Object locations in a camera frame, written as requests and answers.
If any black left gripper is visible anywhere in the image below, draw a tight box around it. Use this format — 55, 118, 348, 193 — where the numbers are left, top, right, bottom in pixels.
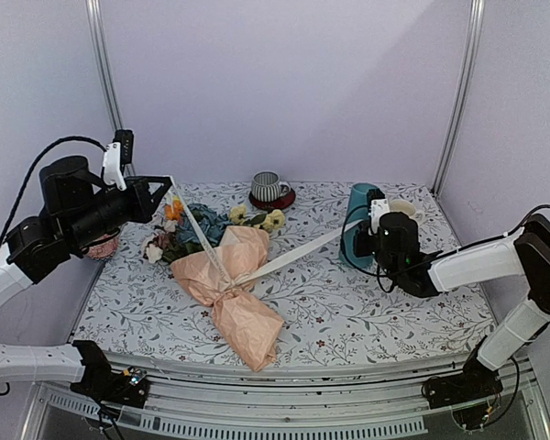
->
66, 173, 171, 248

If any cream ribbon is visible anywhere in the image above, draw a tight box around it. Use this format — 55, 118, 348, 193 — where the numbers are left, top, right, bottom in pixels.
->
170, 200, 343, 292

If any flower bouquet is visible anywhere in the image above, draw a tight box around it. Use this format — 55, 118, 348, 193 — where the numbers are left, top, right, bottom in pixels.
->
140, 196, 283, 372

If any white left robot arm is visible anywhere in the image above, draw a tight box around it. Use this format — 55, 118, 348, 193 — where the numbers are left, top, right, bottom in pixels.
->
0, 156, 172, 408

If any teal vase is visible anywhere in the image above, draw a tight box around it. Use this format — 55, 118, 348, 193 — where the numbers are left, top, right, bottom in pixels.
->
337, 181, 386, 270

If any cream mug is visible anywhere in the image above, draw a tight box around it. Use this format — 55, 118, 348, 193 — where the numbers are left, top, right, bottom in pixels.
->
389, 199, 425, 226

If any dark red saucer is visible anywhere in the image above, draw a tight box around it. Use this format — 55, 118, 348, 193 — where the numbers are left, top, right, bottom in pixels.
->
248, 186, 297, 212

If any striped cup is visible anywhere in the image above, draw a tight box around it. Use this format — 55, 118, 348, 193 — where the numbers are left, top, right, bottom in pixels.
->
250, 171, 291, 203

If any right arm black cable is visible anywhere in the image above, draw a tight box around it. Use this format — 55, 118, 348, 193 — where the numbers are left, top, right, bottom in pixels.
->
338, 203, 550, 427

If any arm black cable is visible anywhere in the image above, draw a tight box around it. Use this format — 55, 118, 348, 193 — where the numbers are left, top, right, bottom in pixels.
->
338, 203, 550, 427
0, 135, 109, 271

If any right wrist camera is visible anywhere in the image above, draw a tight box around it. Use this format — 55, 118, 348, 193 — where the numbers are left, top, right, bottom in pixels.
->
367, 187, 390, 233

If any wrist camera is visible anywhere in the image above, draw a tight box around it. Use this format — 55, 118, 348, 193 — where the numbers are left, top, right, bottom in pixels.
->
367, 187, 390, 233
101, 129, 134, 191

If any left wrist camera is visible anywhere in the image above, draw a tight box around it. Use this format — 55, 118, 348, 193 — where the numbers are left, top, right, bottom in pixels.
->
101, 129, 134, 191

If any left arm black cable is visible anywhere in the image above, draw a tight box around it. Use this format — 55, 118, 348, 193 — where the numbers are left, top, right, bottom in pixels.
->
0, 135, 109, 271

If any aluminium table front rail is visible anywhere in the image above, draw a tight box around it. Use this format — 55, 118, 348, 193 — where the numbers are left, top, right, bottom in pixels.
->
21, 354, 550, 439

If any left aluminium frame post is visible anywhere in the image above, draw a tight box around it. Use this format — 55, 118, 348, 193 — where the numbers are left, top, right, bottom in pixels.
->
85, 0, 135, 176

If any aluminium frame post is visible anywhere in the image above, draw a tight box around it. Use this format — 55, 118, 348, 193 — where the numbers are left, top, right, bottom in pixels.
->
85, 0, 135, 176
431, 0, 485, 198

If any right aluminium frame post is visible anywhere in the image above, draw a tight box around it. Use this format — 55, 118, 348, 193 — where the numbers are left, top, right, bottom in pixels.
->
431, 0, 485, 198

